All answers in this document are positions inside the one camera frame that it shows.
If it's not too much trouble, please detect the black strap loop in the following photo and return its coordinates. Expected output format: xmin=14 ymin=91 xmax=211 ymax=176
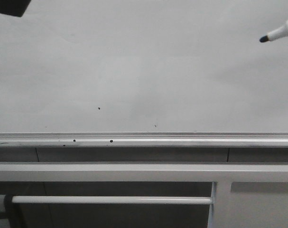
xmin=3 ymin=194 xmax=21 ymax=228

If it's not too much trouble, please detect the white whiteboard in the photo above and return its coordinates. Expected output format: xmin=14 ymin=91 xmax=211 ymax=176
xmin=0 ymin=0 xmax=288 ymax=147

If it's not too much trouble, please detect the white whiteboard stand frame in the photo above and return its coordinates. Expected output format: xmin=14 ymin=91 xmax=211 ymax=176
xmin=0 ymin=162 xmax=288 ymax=228

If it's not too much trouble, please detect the white whiteboard marker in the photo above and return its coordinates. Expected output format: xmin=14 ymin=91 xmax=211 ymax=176
xmin=259 ymin=20 xmax=288 ymax=43

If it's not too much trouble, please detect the white horizontal stand rod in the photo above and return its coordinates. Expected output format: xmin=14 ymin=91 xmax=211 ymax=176
xmin=12 ymin=196 xmax=213 ymax=205

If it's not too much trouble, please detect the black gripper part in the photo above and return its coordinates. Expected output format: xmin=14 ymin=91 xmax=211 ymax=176
xmin=0 ymin=0 xmax=31 ymax=17

